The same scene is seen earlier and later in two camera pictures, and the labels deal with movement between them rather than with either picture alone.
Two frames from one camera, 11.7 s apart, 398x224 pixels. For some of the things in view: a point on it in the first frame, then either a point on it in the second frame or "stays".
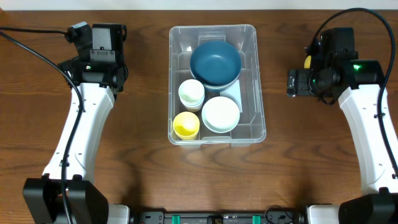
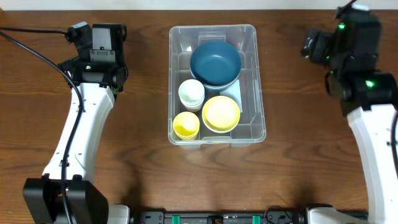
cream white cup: x=191 y=94 stays
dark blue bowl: x=216 y=79 stays
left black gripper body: x=102 y=55 stays
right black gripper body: x=292 y=83 -> x=311 y=45
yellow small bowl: x=307 y=62 -> x=221 y=114
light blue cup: x=192 y=102 stays
